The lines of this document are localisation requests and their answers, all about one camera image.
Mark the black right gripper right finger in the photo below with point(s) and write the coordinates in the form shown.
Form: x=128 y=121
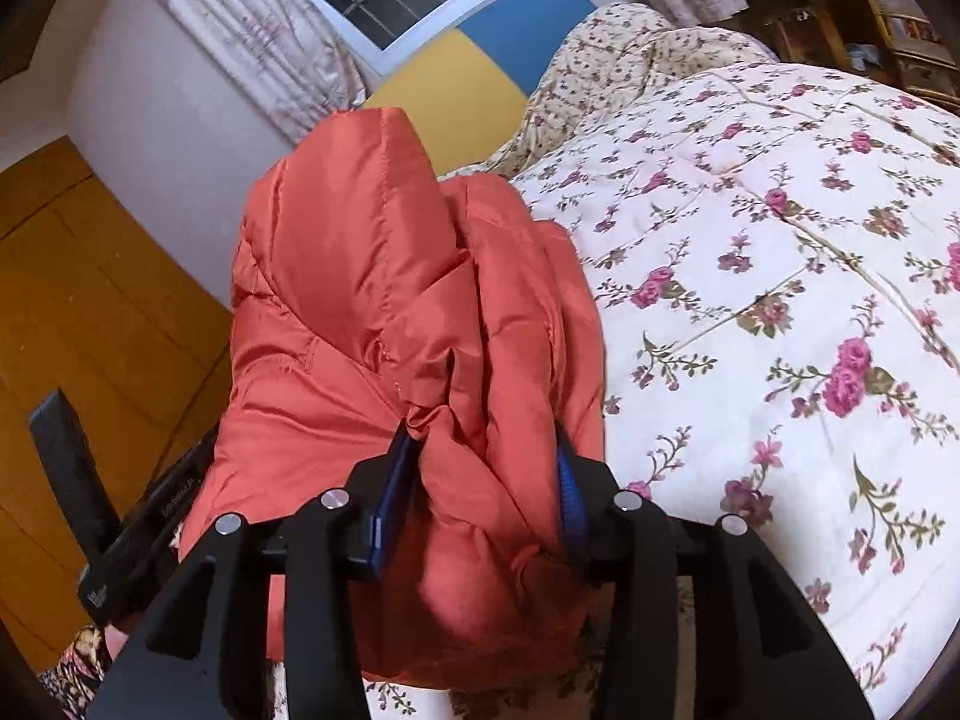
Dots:
x=704 y=618

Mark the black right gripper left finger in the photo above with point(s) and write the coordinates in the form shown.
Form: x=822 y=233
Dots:
x=201 y=648

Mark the orange puffer jacket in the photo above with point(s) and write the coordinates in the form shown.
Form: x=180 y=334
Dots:
x=370 y=295

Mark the patterned sleeve forearm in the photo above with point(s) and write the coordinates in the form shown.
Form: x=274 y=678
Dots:
x=74 y=680

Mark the person left hand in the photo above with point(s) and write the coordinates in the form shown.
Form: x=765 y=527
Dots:
x=116 y=635

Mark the yellow wooden wardrobe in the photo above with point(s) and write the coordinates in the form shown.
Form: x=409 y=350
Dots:
x=93 y=306

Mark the floral white quilt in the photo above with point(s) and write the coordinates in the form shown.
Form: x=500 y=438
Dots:
x=773 y=249

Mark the floral curtain left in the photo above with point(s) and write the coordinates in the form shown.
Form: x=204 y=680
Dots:
x=283 y=55

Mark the grey yellow blue headboard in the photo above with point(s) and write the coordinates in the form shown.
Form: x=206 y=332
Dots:
x=465 y=92

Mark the wooden side table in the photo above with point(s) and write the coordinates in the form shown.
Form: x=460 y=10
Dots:
x=889 y=41

